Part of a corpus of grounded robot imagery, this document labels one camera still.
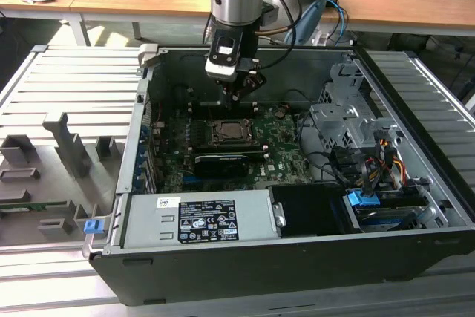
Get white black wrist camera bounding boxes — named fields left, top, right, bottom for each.
left=204, top=34, right=243, bottom=83

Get hard disk in blue carrier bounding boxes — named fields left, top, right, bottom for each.
left=344, top=189, right=428, bottom=232

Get black RAM slot white clips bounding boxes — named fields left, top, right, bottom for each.
left=187, top=100, right=259, bottom=108
left=194, top=148, right=271, bottom=158
left=187, top=106, right=260, bottom=114
left=194, top=142, right=270, bottom=151

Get grey plastic case latch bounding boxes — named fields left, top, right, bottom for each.
left=136, top=43, right=161, bottom=79

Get CPU socket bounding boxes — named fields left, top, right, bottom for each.
left=209, top=117, right=258, bottom=146

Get black camera cable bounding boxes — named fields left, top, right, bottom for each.
left=258, top=0, right=304, bottom=71

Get green motherboard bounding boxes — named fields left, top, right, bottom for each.
left=148, top=103, right=316, bottom=195

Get silver green CPU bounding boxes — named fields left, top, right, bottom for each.
left=220, top=122, right=249, bottom=140

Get blue plastic latch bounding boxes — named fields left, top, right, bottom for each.
left=84, top=219, right=104, bottom=235

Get metal disk bay cage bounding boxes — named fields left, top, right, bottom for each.
left=309, top=60, right=376, bottom=154

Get yellow red power wires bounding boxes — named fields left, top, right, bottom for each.
left=356, top=138, right=409, bottom=192

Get metal socket cover frame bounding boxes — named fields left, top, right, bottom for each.
left=211, top=118, right=257, bottom=146

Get grey power supply unit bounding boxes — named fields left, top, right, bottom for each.
left=122, top=189, right=281, bottom=249

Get green RAM stick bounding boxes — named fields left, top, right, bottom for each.
left=0, top=200, right=73, bottom=212

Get blue cable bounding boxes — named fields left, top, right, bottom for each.
left=325, top=0, right=348, bottom=48

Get grey parts rack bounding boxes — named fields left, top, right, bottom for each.
left=0, top=111, right=123, bottom=247

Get black plastic shroud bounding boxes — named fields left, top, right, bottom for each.
left=266, top=183, right=350, bottom=238

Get graphics card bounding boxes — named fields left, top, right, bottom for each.
left=193, top=152, right=250, bottom=180

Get black grey PC case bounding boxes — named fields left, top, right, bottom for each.
left=82, top=42, right=475, bottom=307

